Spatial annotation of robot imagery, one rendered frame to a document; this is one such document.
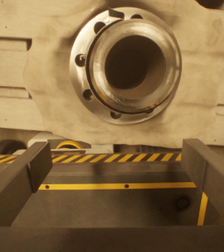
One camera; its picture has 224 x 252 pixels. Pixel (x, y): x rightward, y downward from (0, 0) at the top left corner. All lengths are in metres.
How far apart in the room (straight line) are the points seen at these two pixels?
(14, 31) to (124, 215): 0.51
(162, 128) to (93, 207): 0.26
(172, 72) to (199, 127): 0.31
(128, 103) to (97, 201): 0.23
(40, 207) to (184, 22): 0.52
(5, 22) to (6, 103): 0.20
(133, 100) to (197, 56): 0.30
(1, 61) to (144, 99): 0.42
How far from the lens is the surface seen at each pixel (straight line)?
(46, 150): 0.16
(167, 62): 0.23
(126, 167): 0.35
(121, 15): 0.29
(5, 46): 0.58
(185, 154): 0.17
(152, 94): 0.23
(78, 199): 0.40
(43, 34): 0.48
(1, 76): 0.56
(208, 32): 0.50
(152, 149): 0.54
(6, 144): 0.66
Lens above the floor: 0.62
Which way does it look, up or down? 73 degrees down
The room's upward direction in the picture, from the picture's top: 177 degrees counter-clockwise
